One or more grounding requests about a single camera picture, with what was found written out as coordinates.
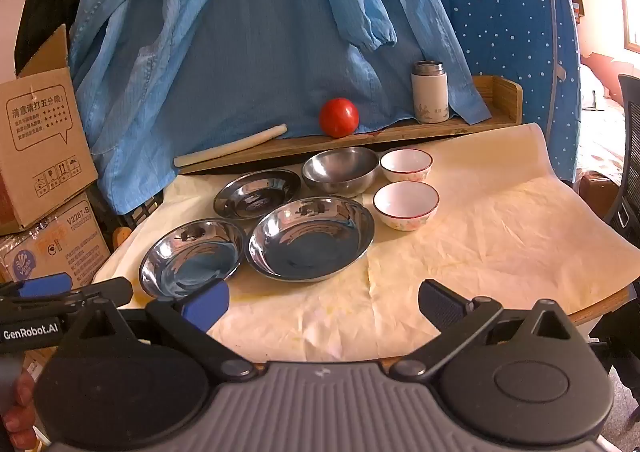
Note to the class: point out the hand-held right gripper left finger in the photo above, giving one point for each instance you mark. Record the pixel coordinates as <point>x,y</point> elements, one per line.
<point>207,304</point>

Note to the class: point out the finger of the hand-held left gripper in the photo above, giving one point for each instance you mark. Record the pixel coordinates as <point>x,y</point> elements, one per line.
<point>110,289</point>
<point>45,284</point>

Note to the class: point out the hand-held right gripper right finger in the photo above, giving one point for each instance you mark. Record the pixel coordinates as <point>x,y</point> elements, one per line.
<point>440,304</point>

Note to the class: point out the small steel plate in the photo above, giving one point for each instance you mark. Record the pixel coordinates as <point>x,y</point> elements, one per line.
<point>190,257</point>
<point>257,194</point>

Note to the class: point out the white red-rimmed ceramic bowl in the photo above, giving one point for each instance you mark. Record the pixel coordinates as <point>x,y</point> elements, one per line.
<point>406,204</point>
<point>406,165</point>

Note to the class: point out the deep steel bowl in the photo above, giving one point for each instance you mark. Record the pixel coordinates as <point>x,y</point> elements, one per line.
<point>340,172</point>

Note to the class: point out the person's left hand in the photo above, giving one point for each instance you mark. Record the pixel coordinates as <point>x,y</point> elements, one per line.
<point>20,424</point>

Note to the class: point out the printed cardboard box blue logo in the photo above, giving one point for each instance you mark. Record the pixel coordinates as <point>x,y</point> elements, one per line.
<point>75,247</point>

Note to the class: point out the small orange object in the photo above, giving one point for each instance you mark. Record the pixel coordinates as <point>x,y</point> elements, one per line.
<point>121,236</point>

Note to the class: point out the cream paper table cover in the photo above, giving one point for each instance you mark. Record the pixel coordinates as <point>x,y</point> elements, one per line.
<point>475,257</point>

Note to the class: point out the black ribbed object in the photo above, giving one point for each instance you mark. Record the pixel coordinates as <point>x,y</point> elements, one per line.
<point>137,214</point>

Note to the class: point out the open plain cardboard box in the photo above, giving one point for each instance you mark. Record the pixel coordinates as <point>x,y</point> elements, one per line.
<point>40,142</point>

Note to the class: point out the white rolling pin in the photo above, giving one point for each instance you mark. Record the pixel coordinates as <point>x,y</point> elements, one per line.
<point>230,145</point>

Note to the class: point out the wooden tray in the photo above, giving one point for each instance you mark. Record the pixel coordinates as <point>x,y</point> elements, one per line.
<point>400,133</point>

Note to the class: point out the white thermos cup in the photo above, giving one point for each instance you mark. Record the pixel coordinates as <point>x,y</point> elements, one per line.
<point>429,97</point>

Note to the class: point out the red tomato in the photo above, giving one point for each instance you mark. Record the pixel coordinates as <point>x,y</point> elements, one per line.
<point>339,117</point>

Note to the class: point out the pink bedding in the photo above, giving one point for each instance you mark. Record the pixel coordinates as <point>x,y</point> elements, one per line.
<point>600,132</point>

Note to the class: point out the black mesh office chair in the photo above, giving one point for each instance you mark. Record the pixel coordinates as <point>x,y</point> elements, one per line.
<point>627,157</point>

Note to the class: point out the light blue hanging shirt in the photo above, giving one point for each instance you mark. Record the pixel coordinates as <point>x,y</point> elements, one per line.
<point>250,57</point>

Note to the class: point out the blue polka dot fabric cover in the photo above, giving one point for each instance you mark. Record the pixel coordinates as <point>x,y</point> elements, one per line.
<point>510,32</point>

